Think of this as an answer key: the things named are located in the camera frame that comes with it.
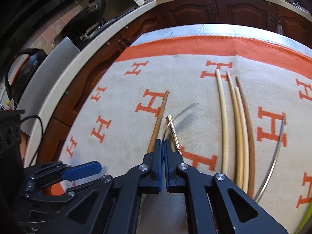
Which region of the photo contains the black kettle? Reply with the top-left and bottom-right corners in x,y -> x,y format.
5,48 -> 48,104

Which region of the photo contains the orange beige H-pattern cloth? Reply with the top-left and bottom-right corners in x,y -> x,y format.
60,35 -> 311,233

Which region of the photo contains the black frying pan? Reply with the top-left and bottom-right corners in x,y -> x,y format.
52,0 -> 106,49

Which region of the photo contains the green plastic utensil tray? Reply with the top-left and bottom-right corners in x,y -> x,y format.
295,203 -> 312,234

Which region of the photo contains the dark brown wooden chopstick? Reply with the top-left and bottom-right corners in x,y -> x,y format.
147,90 -> 169,153

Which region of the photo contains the bamboo chopstick patterned end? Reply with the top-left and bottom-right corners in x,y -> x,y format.
226,70 -> 244,188

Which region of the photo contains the wooden handled small spoon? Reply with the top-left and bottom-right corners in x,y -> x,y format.
166,115 -> 182,155

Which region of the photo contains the bamboo chopstick red end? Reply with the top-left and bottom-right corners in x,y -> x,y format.
234,87 -> 249,193

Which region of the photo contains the black cable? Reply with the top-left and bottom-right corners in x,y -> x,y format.
20,114 -> 44,169

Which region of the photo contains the dark wood long chopstick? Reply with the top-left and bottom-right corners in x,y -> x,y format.
235,76 -> 255,198

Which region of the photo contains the steel metal chopstick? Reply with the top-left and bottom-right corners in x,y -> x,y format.
254,115 -> 285,203
162,101 -> 199,142

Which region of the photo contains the bamboo chopstick red band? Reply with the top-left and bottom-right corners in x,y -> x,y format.
215,69 -> 229,174

